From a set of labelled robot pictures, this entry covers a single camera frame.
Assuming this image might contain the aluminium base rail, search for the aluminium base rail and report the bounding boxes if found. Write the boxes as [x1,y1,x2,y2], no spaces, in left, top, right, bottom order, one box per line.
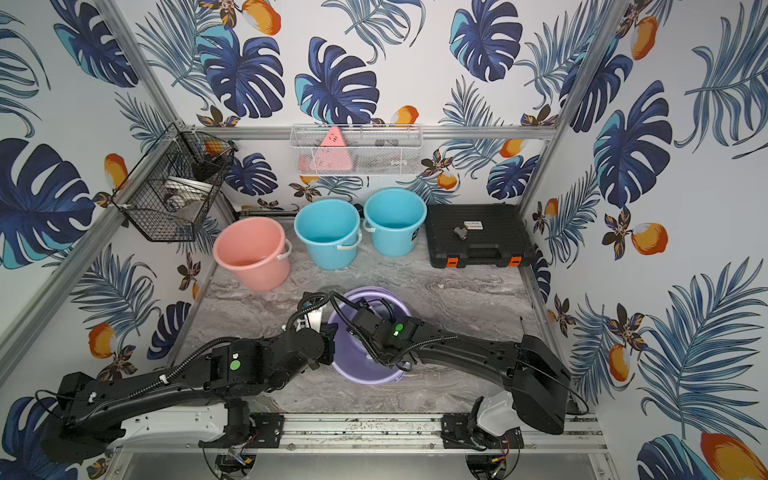
[112,407,608,455]

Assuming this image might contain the black tool case orange latches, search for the black tool case orange latches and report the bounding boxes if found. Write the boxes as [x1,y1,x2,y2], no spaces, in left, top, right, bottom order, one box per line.
[424,204,535,269]

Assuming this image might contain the purple plastic bucket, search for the purple plastic bucket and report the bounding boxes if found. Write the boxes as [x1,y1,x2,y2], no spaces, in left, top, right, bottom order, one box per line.
[328,286,411,385]

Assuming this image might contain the pink plastic bucket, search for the pink plastic bucket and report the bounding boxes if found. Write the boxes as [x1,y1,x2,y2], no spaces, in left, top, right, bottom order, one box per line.
[213,217,292,292]

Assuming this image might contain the pink triangle item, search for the pink triangle item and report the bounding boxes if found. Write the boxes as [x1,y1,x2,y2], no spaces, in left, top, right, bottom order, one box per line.
[307,126,354,174]

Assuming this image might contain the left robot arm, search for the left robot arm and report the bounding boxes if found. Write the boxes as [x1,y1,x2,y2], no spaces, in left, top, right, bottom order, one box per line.
[41,292,337,464]

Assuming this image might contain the teal plastic bucket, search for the teal plastic bucket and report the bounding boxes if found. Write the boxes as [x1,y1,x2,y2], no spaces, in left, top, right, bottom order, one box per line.
[294,199,363,271]

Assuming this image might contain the black wire basket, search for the black wire basket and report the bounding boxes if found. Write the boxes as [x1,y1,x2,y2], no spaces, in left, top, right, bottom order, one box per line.
[110,124,238,243]

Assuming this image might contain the clear wall shelf basket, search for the clear wall shelf basket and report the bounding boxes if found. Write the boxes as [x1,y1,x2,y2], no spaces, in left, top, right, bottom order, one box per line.
[290,124,423,176]

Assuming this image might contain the teal bucket with label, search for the teal bucket with label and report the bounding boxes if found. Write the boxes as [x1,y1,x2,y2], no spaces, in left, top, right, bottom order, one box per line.
[363,188,427,258]

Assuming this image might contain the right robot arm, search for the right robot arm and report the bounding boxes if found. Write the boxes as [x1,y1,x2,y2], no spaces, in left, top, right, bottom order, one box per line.
[342,301,571,435]

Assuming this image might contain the silver metal pipe fitting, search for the silver metal pipe fitting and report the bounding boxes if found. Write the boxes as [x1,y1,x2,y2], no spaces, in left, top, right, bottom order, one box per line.
[453,226,468,241]

